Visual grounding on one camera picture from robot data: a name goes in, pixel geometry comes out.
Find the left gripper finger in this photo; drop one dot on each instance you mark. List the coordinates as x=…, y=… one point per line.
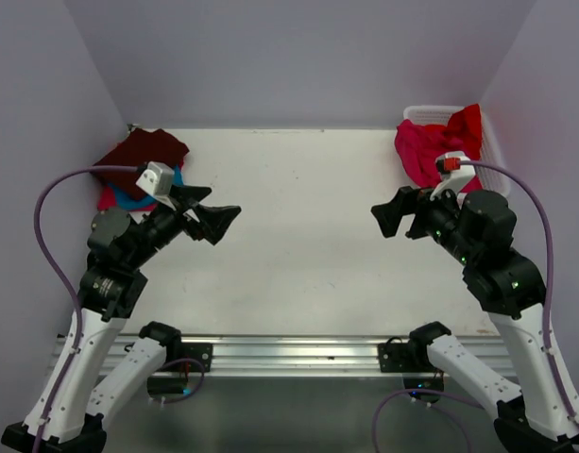
x=215, y=222
x=183, y=196

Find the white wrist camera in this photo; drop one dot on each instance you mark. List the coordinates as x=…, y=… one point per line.
x=455, y=172
x=156, y=179

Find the aluminium mounting rail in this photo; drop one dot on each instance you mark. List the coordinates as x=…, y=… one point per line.
x=308, y=357

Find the bright red t-shirt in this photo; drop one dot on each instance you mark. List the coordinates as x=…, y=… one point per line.
x=465, y=125

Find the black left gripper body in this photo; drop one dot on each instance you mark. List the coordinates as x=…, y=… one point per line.
x=165, y=223

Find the white plastic basket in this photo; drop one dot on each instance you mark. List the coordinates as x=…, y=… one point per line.
x=490, y=150

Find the pink folded t-shirt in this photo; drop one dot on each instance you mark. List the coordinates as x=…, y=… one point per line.
x=114, y=197

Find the crimson t-shirt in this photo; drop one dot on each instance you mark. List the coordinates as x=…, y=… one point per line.
x=419, y=146

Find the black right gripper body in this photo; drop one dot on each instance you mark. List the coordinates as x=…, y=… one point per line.
x=441, y=217

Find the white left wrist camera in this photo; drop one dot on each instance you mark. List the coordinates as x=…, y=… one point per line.
x=156, y=179

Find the blue folded t-shirt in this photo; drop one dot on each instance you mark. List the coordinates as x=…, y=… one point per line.
x=139, y=169

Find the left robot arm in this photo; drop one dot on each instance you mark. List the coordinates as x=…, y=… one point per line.
x=76, y=406

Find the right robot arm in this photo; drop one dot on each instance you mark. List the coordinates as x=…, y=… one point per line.
x=528, y=415

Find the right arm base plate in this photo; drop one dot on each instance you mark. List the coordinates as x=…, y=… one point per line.
x=395, y=356

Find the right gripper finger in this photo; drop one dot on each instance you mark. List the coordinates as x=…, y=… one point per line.
x=416, y=230
x=388, y=215

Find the dark maroon folded t-shirt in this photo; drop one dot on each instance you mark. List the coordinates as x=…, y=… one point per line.
x=138, y=148

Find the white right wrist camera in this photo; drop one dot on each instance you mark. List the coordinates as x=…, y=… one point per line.
x=455, y=172

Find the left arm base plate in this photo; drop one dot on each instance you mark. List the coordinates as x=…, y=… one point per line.
x=201, y=352

